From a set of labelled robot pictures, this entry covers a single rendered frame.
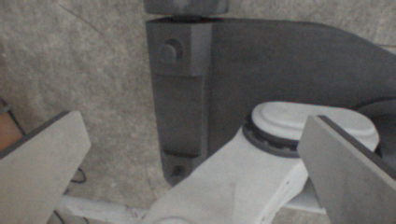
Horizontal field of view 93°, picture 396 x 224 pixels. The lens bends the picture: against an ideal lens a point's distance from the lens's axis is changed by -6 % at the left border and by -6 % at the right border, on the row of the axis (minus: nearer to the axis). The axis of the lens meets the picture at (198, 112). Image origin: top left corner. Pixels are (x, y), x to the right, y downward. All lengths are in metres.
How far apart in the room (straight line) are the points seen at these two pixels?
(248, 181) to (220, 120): 0.26
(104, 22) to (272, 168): 0.66
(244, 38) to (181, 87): 0.18
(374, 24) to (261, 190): 0.54
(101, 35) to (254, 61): 0.53
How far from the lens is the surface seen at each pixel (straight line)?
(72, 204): 1.07
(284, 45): 0.46
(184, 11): 0.43
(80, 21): 0.82
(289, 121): 0.35
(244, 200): 0.28
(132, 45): 0.72
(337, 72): 0.50
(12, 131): 1.41
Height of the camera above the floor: 0.61
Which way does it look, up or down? 57 degrees down
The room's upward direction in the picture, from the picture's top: 156 degrees counter-clockwise
